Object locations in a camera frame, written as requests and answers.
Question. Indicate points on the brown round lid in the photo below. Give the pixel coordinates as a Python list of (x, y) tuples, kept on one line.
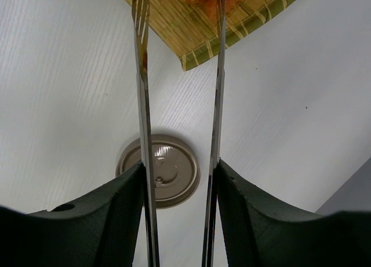
[(176, 170)]

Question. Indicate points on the bamboo woven tray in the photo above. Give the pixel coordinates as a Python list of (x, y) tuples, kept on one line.
[(191, 34)]

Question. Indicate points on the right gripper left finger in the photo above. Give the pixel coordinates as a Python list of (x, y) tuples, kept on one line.
[(99, 228)]

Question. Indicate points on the steel food tongs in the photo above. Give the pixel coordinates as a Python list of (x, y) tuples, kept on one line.
[(145, 119)]

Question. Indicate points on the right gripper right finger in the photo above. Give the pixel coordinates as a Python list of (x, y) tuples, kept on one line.
[(261, 230)]

